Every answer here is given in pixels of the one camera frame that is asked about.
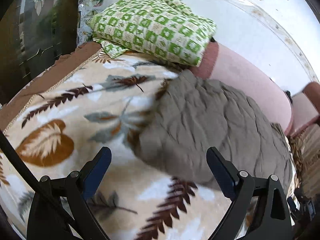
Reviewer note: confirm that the leaf pattern plush blanket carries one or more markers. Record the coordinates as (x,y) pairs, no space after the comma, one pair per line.
(109,102)

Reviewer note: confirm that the striped brown sofa backrest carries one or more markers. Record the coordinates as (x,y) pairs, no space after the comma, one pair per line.
(305,150)

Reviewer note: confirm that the pink armrest cushion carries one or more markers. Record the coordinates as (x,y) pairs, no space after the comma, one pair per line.
(305,108)

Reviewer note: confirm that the dark stained glass door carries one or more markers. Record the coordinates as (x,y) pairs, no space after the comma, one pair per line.
(34,33)

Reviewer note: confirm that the olive quilted hooded jacket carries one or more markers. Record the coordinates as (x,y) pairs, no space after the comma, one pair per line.
(194,115)

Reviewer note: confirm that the pink bolster cushion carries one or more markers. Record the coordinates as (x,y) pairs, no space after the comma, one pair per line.
(227,66)

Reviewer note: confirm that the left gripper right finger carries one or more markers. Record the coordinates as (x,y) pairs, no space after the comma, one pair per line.
(271,217)

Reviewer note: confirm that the green checkered folded quilt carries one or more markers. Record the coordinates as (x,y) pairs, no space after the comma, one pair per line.
(166,29)

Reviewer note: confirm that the floral patterned bag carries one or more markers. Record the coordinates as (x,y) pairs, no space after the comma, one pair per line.
(86,10)

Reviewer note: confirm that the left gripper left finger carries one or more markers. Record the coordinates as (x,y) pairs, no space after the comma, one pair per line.
(60,210)

